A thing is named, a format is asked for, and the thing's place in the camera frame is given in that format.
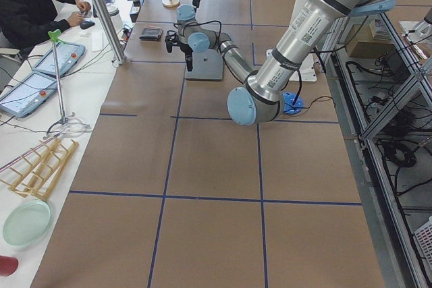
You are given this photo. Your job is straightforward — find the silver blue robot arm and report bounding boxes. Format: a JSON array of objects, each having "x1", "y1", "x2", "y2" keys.
[{"x1": 173, "y1": 0, "x2": 396, "y2": 125}]

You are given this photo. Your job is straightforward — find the upper teach pendant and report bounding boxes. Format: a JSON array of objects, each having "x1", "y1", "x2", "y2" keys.
[{"x1": 32, "y1": 42, "x2": 86, "y2": 77}]

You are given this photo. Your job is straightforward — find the lower teach pendant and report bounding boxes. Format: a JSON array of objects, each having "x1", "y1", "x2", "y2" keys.
[{"x1": 1, "y1": 72, "x2": 57, "y2": 118}]

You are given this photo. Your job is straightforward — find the blue desk lamp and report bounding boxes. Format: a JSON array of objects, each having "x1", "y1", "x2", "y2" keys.
[{"x1": 283, "y1": 92, "x2": 304, "y2": 115}]

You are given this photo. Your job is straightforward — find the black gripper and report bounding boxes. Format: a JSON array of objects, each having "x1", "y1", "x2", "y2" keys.
[{"x1": 179, "y1": 42, "x2": 193, "y2": 71}]

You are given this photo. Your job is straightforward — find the aluminium frame post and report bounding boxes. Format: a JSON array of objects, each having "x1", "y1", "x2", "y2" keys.
[{"x1": 92, "y1": 0, "x2": 126, "y2": 67}]

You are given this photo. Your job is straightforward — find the metal rod stand green clip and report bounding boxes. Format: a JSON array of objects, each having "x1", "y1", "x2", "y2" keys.
[{"x1": 43, "y1": 30, "x2": 92, "y2": 140}]

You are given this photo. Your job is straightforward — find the pale green plate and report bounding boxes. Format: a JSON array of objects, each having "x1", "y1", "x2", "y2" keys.
[{"x1": 2, "y1": 200, "x2": 51, "y2": 248}]

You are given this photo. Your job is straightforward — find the white plastic basket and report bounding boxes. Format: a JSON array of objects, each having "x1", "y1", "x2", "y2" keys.
[{"x1": 414, "y1": 217, "x2": 432, "y2": 269}]

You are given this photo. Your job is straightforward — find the red cylinder cup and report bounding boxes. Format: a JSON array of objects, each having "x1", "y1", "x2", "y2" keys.
[{"x1": 0, "y1": 255, "x2": 19, "y2": 277}]

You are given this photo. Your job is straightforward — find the teach pendant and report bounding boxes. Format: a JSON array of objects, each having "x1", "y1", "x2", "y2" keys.
[
  {"x1": 1, "y1": 72, "x2": 57, "y2": 118},
  {"x1": 32, "y1": 42, "x2": 86, "y2": 77}
]

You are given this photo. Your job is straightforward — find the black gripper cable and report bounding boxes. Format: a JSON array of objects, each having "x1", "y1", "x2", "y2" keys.
[{"x1": 173, "y1": 20, "x2": 223, "y2": 46}]

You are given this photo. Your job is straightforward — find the wooden dish rack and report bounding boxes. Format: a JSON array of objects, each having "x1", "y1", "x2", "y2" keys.
[{"x1": 1, "y1": 137, "x2": 79, "y2": 202}]

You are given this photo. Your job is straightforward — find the folded grey pink cloth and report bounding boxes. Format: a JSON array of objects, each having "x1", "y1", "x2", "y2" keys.
[{"x1": 139, "y1": 27, "x2": 163, "y2": 41}]

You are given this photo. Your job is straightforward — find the orange black electronics board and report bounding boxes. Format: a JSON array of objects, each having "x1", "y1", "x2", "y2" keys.
[{"x1": 121, "y1": 25, "x2": 132, "y2": 42}]

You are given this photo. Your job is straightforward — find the person in black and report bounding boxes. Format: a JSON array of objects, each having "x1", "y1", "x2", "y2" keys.
[{"x1": 1, "y1": 0, "x2": 91, "y2": 51}]

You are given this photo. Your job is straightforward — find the silver laptop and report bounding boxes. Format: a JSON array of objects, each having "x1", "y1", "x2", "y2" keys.
[{"x1": 185, "y1": 49, "x2": 223, "y2": 82}]

